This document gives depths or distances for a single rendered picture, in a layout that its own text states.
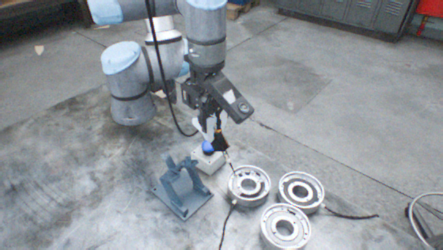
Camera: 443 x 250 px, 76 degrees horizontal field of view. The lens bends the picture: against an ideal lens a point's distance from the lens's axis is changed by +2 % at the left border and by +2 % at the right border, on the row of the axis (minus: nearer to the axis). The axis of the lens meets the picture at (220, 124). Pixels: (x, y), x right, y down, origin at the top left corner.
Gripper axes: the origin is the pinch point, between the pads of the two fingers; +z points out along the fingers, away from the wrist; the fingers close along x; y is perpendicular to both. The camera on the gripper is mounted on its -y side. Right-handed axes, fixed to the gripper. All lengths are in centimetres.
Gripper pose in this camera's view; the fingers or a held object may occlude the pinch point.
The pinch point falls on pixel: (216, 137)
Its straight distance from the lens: 67.4
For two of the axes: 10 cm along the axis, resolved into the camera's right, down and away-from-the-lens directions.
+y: -7.4, -4.4, 5.1
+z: 0.0, 7.6, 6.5
